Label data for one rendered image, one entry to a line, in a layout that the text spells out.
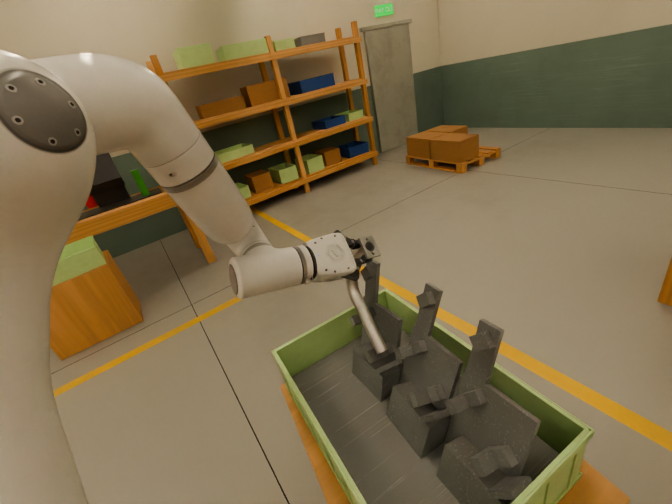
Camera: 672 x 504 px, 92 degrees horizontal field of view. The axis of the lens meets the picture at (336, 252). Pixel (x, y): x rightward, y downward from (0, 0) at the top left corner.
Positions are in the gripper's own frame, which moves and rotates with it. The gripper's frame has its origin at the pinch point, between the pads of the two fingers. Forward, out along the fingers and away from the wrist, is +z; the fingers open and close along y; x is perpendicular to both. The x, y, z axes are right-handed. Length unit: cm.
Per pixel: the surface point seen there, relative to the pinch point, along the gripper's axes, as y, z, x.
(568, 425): -48, 17, -13
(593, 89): 206, 580, 74
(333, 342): -15.0, 0.9, 35.2
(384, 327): -17.7, 5.7, 12.9
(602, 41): 247, 563, 30
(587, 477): -61, 24, -7
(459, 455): -46.0, -0.7, -2.1
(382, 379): -29.2, 0.3, 15.1
